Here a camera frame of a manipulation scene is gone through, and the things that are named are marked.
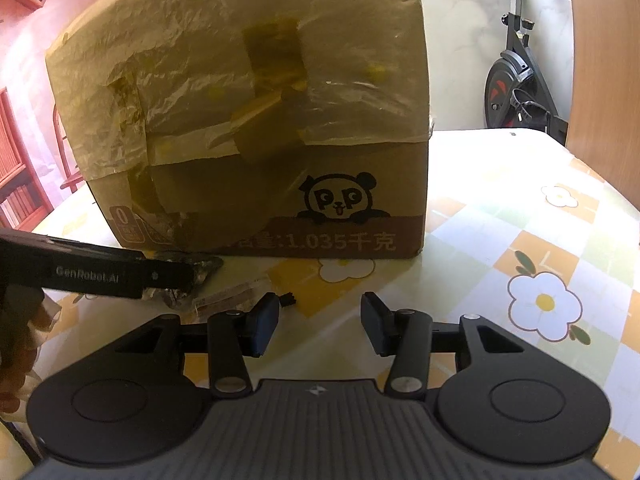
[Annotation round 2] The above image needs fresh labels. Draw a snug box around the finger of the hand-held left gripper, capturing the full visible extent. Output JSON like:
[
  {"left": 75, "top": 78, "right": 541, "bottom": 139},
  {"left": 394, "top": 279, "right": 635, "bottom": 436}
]
[{"left": 141, "top": 256, "right": 197, "bottom": 292}]

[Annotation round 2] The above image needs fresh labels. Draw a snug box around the floral checked tablecloth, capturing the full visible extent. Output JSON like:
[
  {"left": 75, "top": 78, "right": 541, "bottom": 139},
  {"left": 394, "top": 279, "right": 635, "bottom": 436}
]
[{"left": 0, "top": 127, "right": 640, "bottom": 462}]

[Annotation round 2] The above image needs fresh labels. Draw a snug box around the wooden door panel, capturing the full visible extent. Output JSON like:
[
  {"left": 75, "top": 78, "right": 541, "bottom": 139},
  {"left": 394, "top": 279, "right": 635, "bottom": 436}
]
[{"left": 565, "top": 0, "right": 640, "bottom": 250}]

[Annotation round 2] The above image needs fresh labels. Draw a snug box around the plastic-lined cardboard box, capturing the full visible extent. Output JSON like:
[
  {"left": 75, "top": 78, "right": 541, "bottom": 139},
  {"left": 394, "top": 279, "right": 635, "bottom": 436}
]
[{"left": 45, "top": 0, "right": 434, "bottom": 262}]

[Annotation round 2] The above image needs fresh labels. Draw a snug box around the person's left hand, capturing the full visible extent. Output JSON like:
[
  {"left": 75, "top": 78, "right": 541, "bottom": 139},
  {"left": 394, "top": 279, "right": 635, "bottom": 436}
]
[{"left": 0, "top": 284, "right": 64, "bottom": 417}]

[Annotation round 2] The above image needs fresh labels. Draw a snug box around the clear plastic strip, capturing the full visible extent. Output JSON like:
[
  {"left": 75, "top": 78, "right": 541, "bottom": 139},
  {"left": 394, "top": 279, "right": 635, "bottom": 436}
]
[{"left": 192, "top": 282, "right": 262, "bottom": 313}]

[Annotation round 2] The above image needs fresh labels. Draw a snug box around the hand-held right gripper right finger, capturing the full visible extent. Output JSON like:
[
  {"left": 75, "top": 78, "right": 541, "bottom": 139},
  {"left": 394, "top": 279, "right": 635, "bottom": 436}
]
[{"left": 360, "top": 291, "right": 522, "bottom": 397}]

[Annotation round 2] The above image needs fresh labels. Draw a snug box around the black exercise bike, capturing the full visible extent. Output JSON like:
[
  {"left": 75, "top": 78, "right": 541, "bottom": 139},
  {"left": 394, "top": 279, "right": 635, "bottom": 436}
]
[{"left": 467, "top": 0, "right": 572, "bottom": 144}]

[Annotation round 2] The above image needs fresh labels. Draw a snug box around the dark snack packet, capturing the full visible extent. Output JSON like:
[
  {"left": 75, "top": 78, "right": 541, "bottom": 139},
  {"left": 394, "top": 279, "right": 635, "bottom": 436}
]
[{"left": 142, "top": 254, "right": 224, "bottom": 312}]

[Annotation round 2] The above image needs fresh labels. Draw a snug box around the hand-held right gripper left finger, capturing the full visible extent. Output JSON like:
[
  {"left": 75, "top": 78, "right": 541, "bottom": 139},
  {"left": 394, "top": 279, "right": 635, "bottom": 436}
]
[{"left": 116, "top": 292, "right": 281, "bottom": 397}]

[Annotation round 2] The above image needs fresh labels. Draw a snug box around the printed room backdrop cloth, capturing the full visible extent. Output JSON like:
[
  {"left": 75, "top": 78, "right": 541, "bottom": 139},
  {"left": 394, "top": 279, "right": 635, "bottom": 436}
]
[{"left": 0, "top": 0, "right": 151, "bottom": 233}]

